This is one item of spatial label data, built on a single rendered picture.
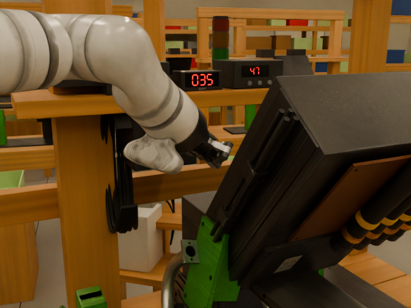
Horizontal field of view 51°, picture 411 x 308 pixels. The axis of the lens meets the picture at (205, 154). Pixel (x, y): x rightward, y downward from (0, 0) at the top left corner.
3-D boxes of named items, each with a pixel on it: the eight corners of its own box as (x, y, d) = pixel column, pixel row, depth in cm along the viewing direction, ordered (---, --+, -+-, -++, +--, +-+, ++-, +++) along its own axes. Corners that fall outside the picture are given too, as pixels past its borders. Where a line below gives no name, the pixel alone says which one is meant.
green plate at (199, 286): (234, 324, 97) (257, 236, 94) (201, 326, 93) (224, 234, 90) (211, 298, 107) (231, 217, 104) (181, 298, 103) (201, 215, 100)
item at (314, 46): (375, 126, 913) (385, 15, 858) (230, 134, 826) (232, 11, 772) (359, 121, 964) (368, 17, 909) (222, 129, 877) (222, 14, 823)
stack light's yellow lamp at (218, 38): (232, 48, 125) (232, 32, 124) (216, 48, 123) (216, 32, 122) (224, 48, 129) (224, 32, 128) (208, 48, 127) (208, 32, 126)
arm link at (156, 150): (126, 161, 61) (100, 143, 56) (159, 92, 63) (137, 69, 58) (178, 178, 56) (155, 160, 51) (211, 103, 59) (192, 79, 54)
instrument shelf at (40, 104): (343, 98, 129) (344, 85, 128) (16, 120, 91) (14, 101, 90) (292, 90, 151) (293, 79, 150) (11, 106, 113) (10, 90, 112)
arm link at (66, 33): (88, 14, 51) (-26, 8, 39) (147, 16, 46) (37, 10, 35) (90, 75, 53) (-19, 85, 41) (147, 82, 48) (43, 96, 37)
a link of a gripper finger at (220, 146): (201, 145, 61) (197, 147, 64) (229, 159, 63) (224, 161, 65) (208, 130, 62) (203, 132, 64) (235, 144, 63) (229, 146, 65)
